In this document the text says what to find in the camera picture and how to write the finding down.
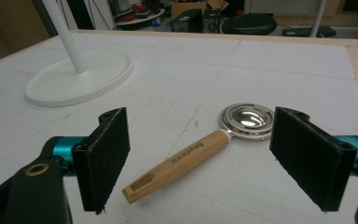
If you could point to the black flat device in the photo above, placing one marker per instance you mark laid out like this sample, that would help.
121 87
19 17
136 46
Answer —
307 31

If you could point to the white round table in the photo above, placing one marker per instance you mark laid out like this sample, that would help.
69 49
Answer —
140 17

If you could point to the black round stool seat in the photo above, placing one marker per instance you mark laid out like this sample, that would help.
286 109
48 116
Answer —
249 23

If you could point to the white pole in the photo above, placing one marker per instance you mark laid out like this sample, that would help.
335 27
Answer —
318 17

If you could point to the black speaker box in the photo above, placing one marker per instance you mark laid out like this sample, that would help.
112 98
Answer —
212 21
186 21

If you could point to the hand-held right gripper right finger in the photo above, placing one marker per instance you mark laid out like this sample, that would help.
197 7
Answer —
310 155

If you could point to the cardboard box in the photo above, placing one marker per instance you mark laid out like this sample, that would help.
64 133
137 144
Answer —
195 6

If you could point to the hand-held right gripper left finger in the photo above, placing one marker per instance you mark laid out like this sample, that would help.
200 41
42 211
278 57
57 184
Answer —
104 161

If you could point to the white lamp stand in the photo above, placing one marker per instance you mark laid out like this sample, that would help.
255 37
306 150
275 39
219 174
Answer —
74 74

